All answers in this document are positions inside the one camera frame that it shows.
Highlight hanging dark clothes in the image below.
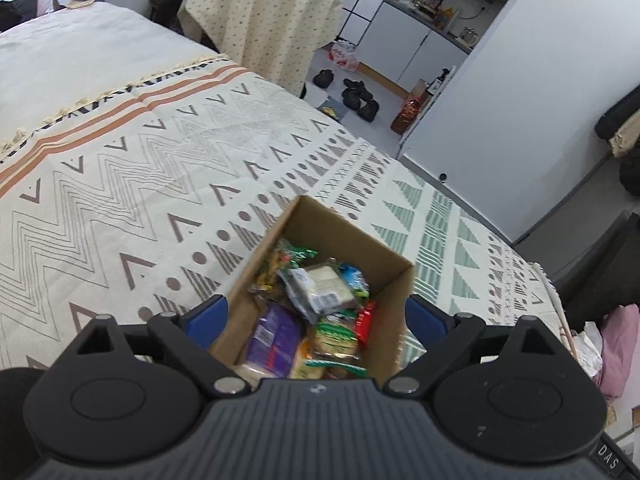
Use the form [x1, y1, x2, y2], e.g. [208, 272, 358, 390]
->
[594, 94, 640, 198]

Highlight white bed sheet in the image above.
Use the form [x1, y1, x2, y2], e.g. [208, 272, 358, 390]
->
[0, 1, 228, 148]

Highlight spray bottle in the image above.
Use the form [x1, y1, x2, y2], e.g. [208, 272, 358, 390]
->
[431, 66, 452, 97]

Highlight table with dotted tablecloth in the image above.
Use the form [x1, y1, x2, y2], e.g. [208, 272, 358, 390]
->
[167, 0, 345, 97]

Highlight black chair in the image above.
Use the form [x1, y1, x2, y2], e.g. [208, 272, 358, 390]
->
[554, 209, 640, 333]

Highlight clear cake packet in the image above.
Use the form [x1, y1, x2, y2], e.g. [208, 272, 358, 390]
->
[276, 263, 365, 325]

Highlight green-edged biscuit packet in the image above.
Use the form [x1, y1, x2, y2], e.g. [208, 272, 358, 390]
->
[304, 313, 367, 362]

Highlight purple snack packet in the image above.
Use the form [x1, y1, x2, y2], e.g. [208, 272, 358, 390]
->
[244, 304, 307, 380]

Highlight green candy packet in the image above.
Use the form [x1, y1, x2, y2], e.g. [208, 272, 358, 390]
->
[278, 240, 319, 267]

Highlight dark clothes pile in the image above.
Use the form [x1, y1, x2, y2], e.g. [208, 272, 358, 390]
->
[148, 0, 187, 37]

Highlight red candy packet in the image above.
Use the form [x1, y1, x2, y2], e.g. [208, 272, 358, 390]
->
[356, 302, 379, 350]

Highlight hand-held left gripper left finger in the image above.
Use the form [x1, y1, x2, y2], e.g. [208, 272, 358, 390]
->
[70, 295, 251, 398]

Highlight brown cardboard box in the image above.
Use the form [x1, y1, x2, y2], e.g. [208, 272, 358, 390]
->
[209, 195, 416, 390]

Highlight red-brown bottle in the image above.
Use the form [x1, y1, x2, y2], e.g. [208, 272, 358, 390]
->
[390, 97, 424, 136]

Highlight patterned blanket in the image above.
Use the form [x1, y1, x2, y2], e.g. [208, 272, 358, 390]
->
[0, 54, 576, 392]

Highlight clear peanut snack packet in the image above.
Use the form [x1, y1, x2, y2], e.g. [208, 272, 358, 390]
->
[249, 250, 293, 297]

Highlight pink cloth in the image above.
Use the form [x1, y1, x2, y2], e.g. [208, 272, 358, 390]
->
[597, 304, 640, 403]

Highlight white plastic bag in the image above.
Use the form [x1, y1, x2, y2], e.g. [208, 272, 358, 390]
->
[571, 321, 607, 378]

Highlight grey kitchen cabinet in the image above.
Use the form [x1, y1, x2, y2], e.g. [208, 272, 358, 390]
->
[345, 0, 508, 98]

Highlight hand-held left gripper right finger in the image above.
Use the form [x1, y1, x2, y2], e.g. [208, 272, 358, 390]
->
[382, 296, 568, 397]

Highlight blue candy packet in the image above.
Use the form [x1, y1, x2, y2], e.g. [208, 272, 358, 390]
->
[339, 262, 371, 297]

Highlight white refrigerator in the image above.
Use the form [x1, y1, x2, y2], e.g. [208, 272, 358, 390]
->
[397, 0, 640, 247]

